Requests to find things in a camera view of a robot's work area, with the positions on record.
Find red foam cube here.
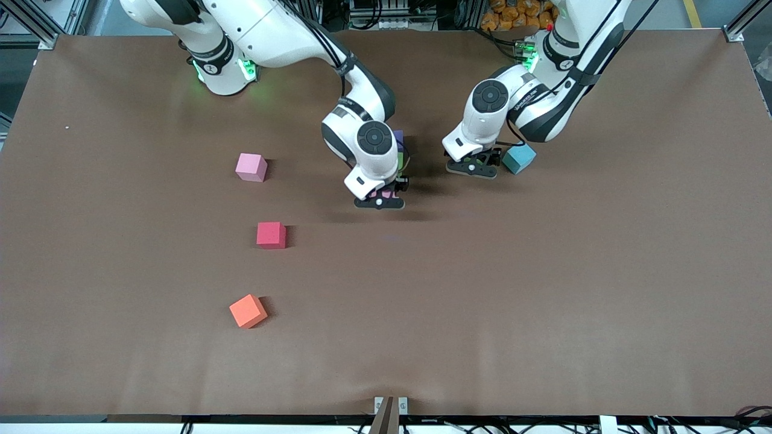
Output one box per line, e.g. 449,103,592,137
256,222,287,250

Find blue foam cube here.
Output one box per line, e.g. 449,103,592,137
504,143,537,175

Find table cover sheet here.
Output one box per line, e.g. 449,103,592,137
0,30,772,417

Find bag of orange snacks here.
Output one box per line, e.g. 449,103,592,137
481,0,557,32

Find grey equipment box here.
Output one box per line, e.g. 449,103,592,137
349,0,436,31

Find orange foam cube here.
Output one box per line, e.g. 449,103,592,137
229,294,268,329

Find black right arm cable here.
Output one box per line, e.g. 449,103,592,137
280,0,358,100

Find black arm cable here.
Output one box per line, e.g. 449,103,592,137
505,0,661,148
280,0,358,100

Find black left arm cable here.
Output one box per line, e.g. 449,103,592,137
505,0,661,148

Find metal table edge bracket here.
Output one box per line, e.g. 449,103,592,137
374,396,409,417

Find brown wedge post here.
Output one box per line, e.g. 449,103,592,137
368,396,400,434

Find aluminium frame profile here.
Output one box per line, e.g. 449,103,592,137
724,0,772,43
24,0,85,50

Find black floor cable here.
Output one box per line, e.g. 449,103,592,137
733,405,772,423

